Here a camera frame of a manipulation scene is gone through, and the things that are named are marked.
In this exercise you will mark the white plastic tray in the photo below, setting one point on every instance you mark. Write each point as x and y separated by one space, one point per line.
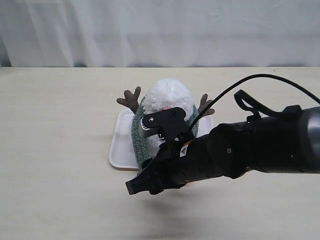
121 154

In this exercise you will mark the white backdrop curtain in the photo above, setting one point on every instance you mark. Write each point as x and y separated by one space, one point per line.
159 33

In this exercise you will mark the white plush snowman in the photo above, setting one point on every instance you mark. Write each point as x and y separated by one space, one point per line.
164 94

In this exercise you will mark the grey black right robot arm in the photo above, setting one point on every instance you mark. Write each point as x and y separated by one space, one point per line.
288 143

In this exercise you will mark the green fuzzy scarf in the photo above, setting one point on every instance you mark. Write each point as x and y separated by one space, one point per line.
147 148

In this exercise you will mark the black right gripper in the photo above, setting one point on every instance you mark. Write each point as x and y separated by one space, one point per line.
219 153

